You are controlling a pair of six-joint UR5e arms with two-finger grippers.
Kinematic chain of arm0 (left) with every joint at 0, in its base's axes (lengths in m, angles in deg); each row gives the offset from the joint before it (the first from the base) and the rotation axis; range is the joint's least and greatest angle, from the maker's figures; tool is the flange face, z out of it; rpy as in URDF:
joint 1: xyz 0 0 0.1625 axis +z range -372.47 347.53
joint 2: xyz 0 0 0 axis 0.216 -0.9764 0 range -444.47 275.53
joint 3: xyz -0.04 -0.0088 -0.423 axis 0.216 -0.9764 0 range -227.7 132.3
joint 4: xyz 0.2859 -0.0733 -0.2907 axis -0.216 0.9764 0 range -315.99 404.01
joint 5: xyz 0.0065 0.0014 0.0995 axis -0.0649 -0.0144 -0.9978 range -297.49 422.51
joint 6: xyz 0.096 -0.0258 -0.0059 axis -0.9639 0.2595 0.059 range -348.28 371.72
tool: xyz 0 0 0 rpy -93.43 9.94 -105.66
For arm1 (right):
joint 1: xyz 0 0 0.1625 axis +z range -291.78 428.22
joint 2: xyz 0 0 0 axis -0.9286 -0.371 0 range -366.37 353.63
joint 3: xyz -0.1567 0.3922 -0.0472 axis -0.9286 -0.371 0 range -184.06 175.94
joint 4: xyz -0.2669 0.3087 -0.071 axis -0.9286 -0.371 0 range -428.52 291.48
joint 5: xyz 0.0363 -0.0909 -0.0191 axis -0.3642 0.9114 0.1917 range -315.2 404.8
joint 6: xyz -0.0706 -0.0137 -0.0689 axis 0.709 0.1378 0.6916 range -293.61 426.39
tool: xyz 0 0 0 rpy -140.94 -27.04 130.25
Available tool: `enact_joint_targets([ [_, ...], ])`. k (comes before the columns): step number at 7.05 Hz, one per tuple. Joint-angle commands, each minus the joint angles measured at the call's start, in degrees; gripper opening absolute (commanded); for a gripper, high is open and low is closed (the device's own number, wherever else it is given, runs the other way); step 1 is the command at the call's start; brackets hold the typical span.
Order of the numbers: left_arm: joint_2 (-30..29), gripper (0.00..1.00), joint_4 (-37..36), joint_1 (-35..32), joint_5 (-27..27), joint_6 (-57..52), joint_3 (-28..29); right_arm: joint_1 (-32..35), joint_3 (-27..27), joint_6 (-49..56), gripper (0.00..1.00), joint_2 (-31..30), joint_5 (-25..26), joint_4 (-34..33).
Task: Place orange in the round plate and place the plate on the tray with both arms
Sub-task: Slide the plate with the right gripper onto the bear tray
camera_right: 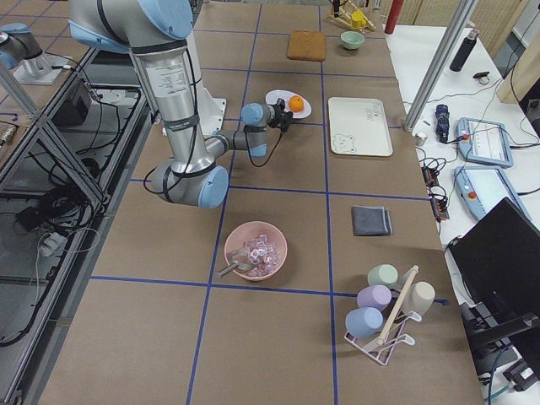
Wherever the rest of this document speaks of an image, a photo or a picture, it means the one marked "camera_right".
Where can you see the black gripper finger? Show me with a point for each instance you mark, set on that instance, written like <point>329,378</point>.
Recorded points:
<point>288,116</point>

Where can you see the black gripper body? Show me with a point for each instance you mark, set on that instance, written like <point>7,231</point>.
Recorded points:
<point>277,115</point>

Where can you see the orange mandarin fruit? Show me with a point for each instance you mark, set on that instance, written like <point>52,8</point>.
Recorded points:
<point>296,104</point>

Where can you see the white round plate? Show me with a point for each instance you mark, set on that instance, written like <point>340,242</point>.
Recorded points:
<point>273,96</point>

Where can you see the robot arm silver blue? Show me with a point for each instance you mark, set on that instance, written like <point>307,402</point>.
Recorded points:
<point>154,34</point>
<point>22,54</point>

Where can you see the cream bear print tray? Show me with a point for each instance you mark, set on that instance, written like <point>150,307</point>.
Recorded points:
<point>358,127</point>

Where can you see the brown wooden cutting board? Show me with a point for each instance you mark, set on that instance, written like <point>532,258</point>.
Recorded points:
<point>307,46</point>

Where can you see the light green bowl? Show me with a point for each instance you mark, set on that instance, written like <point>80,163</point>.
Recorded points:
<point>351,40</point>

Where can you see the yellow cup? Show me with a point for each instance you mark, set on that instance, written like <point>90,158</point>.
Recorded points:
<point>357,19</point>

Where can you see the wooden mug rack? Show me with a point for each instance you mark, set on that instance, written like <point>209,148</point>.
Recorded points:
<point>342,9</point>

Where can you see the pink bowl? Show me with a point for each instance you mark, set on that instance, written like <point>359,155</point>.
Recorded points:
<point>263,243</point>

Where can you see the small metal clamp foot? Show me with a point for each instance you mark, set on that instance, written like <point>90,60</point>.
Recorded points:
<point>420,139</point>

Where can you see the grey folded cloth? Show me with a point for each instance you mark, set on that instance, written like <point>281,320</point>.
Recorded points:
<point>371,221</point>

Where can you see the metal scoop in bowl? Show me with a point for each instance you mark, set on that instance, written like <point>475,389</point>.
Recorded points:
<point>239,261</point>

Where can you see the red cup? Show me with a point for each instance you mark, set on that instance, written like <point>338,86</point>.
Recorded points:
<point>393,16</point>

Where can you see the navy folded umbrella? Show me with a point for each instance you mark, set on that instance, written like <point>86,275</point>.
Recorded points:
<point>442,117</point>

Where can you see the black power strip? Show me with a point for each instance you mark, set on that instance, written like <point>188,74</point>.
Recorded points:
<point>438,198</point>

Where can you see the light green hanging cup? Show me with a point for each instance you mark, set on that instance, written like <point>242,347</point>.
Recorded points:
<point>383,274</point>

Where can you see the far teach pendant tablet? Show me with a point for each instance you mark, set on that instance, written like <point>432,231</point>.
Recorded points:
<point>483,142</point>

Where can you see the teach pendant tablet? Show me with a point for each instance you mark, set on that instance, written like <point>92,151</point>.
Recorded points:
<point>483,187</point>
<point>483,142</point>

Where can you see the black water bottle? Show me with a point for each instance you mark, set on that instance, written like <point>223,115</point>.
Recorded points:
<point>464,51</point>

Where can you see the lilac hanging cup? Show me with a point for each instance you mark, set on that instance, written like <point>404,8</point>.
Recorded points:
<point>375,296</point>

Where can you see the near teach pendant tablet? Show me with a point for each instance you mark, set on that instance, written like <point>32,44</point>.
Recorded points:
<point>483,187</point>

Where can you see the blue hanging cup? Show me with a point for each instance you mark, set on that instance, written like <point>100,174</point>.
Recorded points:
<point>363,322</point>

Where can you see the cream hanging cup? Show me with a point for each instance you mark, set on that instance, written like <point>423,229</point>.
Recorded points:
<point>419,298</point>

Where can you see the white cup rack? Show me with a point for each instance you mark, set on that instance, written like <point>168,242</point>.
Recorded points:
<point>380,345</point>

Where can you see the black laptop monitor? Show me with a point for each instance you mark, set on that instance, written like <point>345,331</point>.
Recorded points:
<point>499,263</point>

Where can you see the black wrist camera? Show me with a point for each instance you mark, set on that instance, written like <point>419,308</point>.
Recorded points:
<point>283,127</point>

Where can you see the aluminium frame post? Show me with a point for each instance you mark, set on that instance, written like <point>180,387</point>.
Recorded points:
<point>458,22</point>

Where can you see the aluminium side frame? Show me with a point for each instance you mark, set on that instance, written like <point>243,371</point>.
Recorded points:
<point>61,181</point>

